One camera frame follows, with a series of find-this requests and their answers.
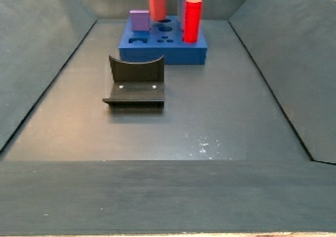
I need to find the red rectangular block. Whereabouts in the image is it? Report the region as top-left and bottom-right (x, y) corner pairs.
(148, 0), (167, 21)

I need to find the black curved holder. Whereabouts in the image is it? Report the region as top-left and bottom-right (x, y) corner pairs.
(103, 57), (165, 105)

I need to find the purple rectangular block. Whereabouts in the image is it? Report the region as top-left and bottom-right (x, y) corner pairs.
(129, 10), (149, 31)

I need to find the red hexagonal peg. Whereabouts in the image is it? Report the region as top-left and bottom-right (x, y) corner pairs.
(183, 0), (203, 43)

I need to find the blue shape board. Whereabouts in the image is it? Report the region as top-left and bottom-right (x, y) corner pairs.
(119, 16), (208, 65)

